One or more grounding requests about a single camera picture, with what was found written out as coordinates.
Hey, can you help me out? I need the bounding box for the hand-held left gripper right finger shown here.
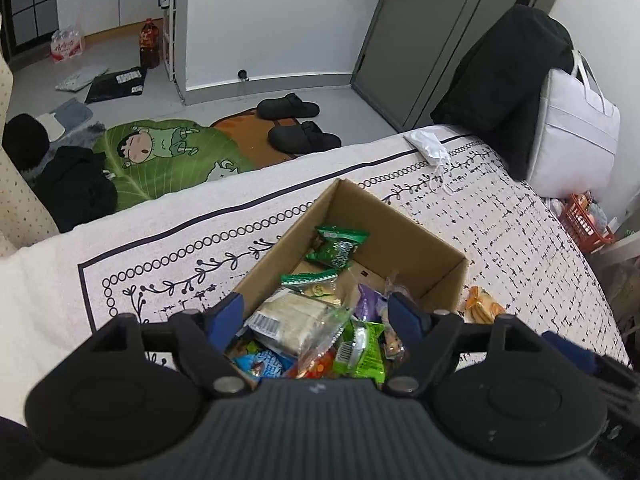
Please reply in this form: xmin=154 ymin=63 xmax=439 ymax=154
xmin=384 ymin=291 xmax=549 ymax=397

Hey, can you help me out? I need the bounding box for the orange floor mat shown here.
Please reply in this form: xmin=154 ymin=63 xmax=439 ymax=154
xmin=209 ymin=105 xmax=301 ymax=167

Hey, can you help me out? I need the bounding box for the purple and white snack packet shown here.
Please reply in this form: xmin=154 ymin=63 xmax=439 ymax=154
xmin=356 ymin=282 xmax=390 ymax=322

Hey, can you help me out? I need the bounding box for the grey plastic mailing bag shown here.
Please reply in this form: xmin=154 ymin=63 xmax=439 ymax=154
xmin=55 ymin=65 xmax=109 ymax=93

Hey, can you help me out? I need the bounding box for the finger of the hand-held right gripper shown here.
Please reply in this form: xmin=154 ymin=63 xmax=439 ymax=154
xmin=542 ymin=331 xmax=604 ymax=377

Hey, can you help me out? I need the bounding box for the white quilted bag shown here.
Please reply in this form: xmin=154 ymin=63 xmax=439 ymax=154
xmin=525 ymin=50 xmax=622 ymax=200

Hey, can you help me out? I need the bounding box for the green cartoon floor mat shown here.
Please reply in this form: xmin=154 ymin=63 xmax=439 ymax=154
xmin=97 ymin=119 xmax=256 ymax=211

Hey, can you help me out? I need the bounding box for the brown cardboard box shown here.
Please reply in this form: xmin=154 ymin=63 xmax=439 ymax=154
xmin=222 ymin=178 xmax=470 ymax=391

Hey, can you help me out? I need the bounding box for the black fuzzy hat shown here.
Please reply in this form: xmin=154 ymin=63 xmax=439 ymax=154
xmin=2 ymin=113 xmax=51 ymax=171

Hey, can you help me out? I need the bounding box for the black plastic mailing bag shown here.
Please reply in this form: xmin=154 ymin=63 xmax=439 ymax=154
xmin=84 ymin=66 xmax=149 ymax=105

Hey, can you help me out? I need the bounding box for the pack of water bottles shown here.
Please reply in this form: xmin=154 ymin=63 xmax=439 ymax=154
xmin=50 ymin=25 xmax=87 ymax=64

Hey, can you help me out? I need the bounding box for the green packet with white label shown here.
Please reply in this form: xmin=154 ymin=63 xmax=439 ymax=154
xmin=331 ymin=321 xmax=387 ymax=384

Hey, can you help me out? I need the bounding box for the green and white snack packet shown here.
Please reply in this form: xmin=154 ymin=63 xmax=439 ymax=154
xmin=280 ymin=269 xmax=346 ymax=306

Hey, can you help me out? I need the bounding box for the cream dotted cloth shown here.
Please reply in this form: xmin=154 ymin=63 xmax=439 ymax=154
xmin=0 ymin=55 xmax=62 ymax=256

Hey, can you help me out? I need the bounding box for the orange cracker packet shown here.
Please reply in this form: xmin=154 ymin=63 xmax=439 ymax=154
xmin=464 ymin=285 xmax=507 ymax=325

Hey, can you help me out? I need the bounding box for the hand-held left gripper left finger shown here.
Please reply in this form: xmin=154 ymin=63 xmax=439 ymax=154
xmin=92 ymin=291 xmax=253 ymax=397

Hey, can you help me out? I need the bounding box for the brown oil bottle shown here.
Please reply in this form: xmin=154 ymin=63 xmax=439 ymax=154
xmin=138 ymin=18 xmax=162 ymax=70

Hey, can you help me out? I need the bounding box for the white face mask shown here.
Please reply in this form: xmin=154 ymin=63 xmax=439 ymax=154
xmin=403 ymin=129 xmax=458 ymax=195

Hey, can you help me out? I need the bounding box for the orange snack packet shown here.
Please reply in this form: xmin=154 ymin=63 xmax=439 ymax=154
xmin=292 ymin=347 xmax=337 ymax=380

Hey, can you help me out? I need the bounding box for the small cookie packet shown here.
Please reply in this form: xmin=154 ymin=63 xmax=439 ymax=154
xmin=379 ymin=310 xmax=407 ymax=361

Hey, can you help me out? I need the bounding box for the blue and green snack packet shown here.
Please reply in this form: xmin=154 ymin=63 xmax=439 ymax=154
xmin=234 ymin=349 xmax=297 ymax=380

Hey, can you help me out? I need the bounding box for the patterned white bed blanket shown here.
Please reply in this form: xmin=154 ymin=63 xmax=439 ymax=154
xmin=0 ymin=131 xmax=632 ymax=426

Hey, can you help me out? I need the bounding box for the orange plastic basket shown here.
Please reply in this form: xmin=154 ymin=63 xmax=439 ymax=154
xmin=558 ymin=193 xmax=615 ymax=255

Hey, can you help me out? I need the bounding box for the blue grey bath mat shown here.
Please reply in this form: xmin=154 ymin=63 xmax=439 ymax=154
xmin=36 ymin=98 xmax=95 ymax=142

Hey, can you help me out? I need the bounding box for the grey and white cake packet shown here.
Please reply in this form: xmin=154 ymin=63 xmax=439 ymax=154
xmin=246 ymin=287 xmax=353 ymax=361

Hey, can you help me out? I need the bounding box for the black jacket with fur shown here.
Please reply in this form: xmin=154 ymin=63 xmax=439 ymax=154
xmin=20 ymin=121 xmax=119 ymax=234

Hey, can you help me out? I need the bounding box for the black slipper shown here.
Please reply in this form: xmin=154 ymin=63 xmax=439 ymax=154
xmin=256 ymin=92 xmax=321 ymax=121
xmin=267 ymin=120 xmax=343 ymax=154

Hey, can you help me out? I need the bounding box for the bright green snack packet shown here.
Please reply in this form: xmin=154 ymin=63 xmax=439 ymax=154
xmin=305 ymin=226 xmax=370 ymax=270

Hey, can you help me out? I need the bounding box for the black coat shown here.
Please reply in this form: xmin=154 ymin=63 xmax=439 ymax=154
xmin=430 ymin=5 xmax=575 ymax=182

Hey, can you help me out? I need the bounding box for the grey door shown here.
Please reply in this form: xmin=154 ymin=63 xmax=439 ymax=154
xmin=350 ymin=0 xmax=558 ymax=134

